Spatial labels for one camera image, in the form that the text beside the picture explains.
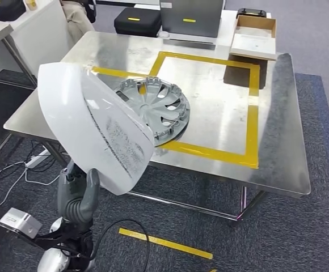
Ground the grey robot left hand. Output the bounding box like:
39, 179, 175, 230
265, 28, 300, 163
57, 161, 101, 232

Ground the white curved car part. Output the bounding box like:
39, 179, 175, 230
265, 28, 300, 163
37, 62, 156, 196

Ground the steel workbench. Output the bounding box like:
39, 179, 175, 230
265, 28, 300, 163
4, 31, 312, 223

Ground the white power strip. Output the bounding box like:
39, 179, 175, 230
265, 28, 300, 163
25, 148, 52, 169

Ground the grey wheel hubcap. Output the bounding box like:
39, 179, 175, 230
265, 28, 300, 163
113, 76, 191, 147

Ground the white desk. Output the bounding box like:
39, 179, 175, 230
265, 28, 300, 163
9, 0, 75, 78

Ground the person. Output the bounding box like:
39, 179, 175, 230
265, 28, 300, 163
59, 0, 97, 44

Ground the black office chair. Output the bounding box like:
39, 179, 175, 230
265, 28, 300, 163
79, 0, 98, 24

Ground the black case yellow label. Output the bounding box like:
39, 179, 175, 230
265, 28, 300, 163
0, 0, 27, 23
113, 6, 163, 39

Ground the grey hard case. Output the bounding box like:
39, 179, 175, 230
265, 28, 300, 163
159, 0, 225, 50

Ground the yellow tape outline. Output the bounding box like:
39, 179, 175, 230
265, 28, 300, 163
92, 50, 261, 170

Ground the open cardboard box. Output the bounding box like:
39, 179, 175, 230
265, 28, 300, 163
228, 14, 278, 62

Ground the small black case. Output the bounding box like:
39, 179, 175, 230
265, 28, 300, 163
236, 7, 267, 19

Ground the white floor cable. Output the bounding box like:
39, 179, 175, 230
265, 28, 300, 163
0, 167, 61, 214
0, 160, 29, 191

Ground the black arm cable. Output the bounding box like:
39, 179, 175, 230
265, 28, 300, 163
91, 219, 151, 272

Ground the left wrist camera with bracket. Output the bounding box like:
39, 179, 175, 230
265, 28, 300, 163
0, 207, 77, 252

